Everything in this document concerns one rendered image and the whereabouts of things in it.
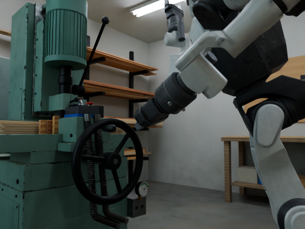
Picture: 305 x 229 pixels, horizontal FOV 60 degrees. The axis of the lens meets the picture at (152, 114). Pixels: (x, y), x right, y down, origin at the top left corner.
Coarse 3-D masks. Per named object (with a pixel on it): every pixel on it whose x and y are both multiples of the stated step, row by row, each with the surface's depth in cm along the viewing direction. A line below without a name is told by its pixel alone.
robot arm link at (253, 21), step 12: (252, 0) 55; (264, 0) 53; (276, 0) 52; (288, 0) 52; (300, 0) 54; (252, 12) 54; (264, 12) 53; (276, 12) 53; (288, 12) 58; (300, 12) 55; (240, 24) 56; (252, 24) 55; (264, 24) 54; (240, 36) 56; (252, 36) 56
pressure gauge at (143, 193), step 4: (136, 184) 115; (140, 184) 114; (144, 184) 115; (136, 188) 114; (140, 188) 114; (144, 188) 115; (148, 188) 117; (136, 192) 114; (140, 192) 113; (144, 192) 115; (140, 196) 116; (144, 196) 115
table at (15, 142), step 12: (0, 144) 82; (12, 144) 84; (24, 144) 87; (36, 144) 90; (48, 144) 92; (60, 144) 93; (72, 144) 89; (96, 144) 95; (108, 144) 99; (132, 144) 120
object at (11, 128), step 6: (6, 126) 97; (12, 126) 99; (18, 126) 100; (24, 126) 102; (30, 126) 103; (36, 126) 105; (6, 132) 97; (12, 132) 99; (18, 132) 100; (24, 132) 102; (30, 132) 103; (36, 132) 105
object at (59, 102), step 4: (52, 96) 116; (56, 96) 114; (60, 96) 111; (64, 96) 110; (68, 96) 111; (72, 96) 112; (76, 96) 114; (52, 100) 116; (56, 100) 113; (60, 100) 111; (64, 100) 110; (68, 100) 111; (52, 104) 116; (56, 104) 113; (60, 104) 110; (64, 104) 110; (68, 104) 111; (72, 104) 112; (52, 108) 116; (56, 108) 113; (60, 108) 110; (64, 108) 110
